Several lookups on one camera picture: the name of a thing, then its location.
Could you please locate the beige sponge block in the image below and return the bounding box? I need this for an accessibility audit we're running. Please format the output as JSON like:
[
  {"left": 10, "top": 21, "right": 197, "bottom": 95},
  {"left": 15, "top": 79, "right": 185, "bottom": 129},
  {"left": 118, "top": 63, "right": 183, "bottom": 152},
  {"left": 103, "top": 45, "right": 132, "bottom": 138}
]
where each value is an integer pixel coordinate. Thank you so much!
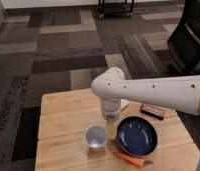
[{"left": 121, "top": 99, "right": 129, "bottom": 110}]

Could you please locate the brown black rectangular box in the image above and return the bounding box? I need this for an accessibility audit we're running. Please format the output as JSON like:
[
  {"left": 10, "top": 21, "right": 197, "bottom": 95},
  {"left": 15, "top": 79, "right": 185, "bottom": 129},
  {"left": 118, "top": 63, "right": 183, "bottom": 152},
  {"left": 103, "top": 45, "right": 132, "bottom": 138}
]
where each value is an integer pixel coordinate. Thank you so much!
[{"left": 141, "top": 104, "right": 165, "bottom": 120}]

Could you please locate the black office chair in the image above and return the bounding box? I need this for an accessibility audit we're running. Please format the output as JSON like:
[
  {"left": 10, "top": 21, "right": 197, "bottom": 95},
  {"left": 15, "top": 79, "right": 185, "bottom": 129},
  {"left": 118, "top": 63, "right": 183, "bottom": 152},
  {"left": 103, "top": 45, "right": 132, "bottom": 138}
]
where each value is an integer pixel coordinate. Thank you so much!
[{"left": 167, "top": 0, "right": 200, "bottom": 75}]

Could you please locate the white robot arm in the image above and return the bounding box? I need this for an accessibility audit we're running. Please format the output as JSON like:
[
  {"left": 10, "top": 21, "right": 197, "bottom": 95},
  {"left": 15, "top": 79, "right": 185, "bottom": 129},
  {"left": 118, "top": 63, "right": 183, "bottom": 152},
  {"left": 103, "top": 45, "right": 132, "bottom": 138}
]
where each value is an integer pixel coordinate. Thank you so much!
[{"left": 91, "top": 67, "right": 200, "bottom": 122}]

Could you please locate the orange red pepper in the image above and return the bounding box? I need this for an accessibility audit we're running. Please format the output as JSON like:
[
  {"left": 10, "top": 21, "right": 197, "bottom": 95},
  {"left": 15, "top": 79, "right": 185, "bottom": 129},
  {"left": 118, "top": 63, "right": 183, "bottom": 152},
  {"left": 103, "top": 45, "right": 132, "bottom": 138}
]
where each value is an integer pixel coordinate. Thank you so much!
[{"left": 113, "top": 152, "right": 152, "bottom": 168}]

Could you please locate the dark blue bowl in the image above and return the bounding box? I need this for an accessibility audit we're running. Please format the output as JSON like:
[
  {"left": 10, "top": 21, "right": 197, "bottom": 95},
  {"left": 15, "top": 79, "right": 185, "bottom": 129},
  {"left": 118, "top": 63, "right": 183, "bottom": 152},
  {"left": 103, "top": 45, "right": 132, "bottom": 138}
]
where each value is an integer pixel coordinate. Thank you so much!
[{"left": 116, "top": 116, "right": 158, "bottom": 157}]

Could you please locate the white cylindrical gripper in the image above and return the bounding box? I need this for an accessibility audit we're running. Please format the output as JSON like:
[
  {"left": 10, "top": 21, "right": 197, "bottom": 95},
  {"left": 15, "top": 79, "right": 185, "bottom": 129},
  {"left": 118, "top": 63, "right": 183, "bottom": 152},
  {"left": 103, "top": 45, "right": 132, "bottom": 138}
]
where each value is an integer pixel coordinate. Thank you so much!
[{"left": 101, "top": 99, "right": 121, "bottom": 139}]

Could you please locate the black wheeled cart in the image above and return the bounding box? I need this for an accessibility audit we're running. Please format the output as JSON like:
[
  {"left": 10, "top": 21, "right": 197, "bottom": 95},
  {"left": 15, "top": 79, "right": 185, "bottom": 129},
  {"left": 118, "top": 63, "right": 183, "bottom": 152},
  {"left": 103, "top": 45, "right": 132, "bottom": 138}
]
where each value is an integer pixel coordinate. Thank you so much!
[{"left": 96, "top": 0, "right": 135, "bottom": 20}]

